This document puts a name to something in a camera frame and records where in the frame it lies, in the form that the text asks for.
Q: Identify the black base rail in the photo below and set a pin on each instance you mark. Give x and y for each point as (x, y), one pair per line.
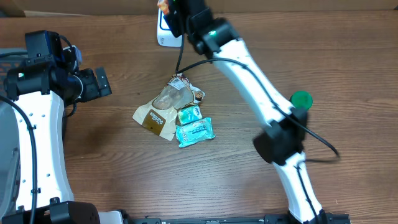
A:
(217, 221)

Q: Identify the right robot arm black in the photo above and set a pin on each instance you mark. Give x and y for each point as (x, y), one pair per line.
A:
(284, 126)

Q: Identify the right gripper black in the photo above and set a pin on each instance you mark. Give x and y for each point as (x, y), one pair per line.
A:
(175, 25)

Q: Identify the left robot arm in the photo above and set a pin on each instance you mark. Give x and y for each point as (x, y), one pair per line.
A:
(47, 80)

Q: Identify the orange snack packet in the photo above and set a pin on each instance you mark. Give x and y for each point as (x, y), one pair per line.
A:
(163, 5)

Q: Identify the brown clear snack bag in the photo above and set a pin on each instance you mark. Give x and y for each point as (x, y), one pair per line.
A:
(160, 114)

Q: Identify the green lid jar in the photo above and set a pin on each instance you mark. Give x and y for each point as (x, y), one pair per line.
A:
(302, 99)

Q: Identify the teal tissue pack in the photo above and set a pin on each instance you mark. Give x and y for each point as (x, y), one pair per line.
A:
(195, 132)

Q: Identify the small green white packet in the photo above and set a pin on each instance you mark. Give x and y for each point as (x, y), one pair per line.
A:
(189, 115)

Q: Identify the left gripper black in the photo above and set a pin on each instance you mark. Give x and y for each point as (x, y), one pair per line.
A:
(94, 91)

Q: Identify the white barcode scanner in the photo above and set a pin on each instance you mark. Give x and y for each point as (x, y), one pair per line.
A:
(165, 37)

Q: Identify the grey plastic mesh basket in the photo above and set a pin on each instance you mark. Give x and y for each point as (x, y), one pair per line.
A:
(10, 160)

